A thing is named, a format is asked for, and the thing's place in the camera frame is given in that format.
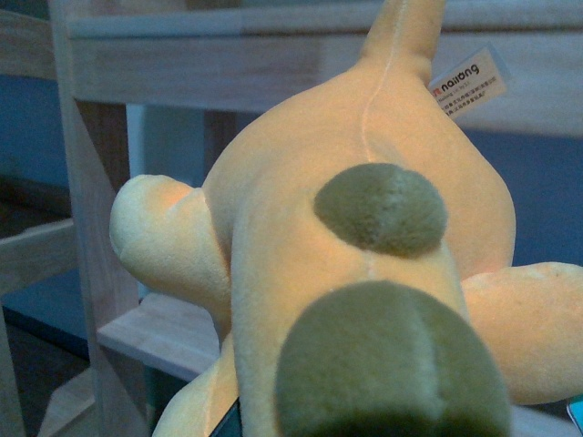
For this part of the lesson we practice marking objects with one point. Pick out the wooden shelf unit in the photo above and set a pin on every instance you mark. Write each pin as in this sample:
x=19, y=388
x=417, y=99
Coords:
x=114, y=182

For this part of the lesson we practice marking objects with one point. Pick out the yellow plush dinosaur toy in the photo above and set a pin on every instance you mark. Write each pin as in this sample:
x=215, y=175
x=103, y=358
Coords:
x=364, y=273

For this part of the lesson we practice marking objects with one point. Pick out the white toy label tag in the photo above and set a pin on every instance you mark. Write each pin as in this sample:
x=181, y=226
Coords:
x=476, y=80

